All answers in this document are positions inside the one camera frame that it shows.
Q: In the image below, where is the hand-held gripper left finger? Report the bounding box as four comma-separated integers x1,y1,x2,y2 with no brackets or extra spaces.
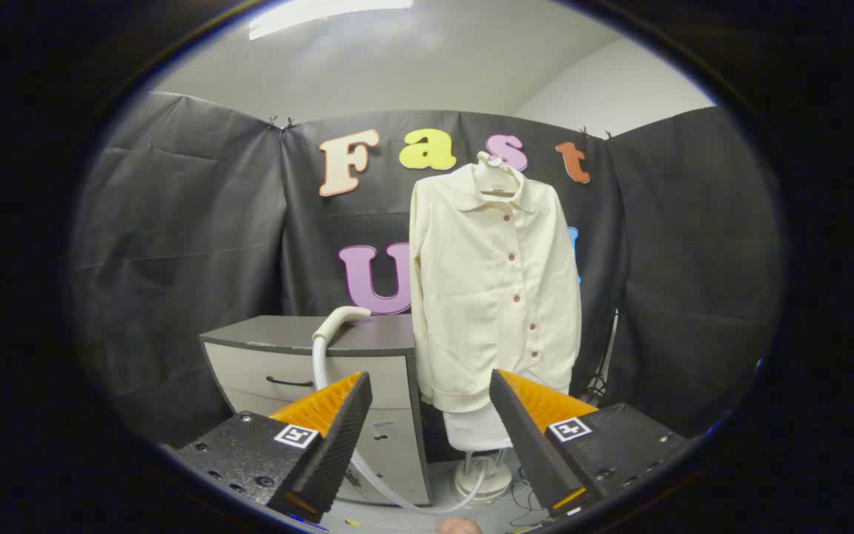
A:
175,371,374,524

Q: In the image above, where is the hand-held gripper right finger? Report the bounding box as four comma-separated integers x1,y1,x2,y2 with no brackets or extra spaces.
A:
489,369,691,520

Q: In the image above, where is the translucent garment steamer hose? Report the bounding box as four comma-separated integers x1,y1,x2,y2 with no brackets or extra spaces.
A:
311,335,489,515

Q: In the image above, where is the cream button-up shirt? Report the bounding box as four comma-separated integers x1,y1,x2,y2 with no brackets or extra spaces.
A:
408,159,583,414

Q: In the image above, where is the white clothes hanger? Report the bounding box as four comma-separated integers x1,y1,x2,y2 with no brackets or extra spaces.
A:
474,151,526,198

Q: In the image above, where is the white mannequin stand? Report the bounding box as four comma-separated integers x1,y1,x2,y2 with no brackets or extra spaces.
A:
442,369,572,507

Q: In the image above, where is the grey drawer cabinet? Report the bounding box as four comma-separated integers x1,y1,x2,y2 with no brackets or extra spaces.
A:
199,314,432,507

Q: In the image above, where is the black tripod stand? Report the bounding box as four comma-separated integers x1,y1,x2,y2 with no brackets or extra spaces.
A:
581,308,620,405

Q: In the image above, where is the black backdrop cloth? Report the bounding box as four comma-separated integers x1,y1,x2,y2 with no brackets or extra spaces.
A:
71,90,782,449

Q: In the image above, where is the tangle of floor cables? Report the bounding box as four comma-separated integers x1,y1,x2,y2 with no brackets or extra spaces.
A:
505,464,548,532

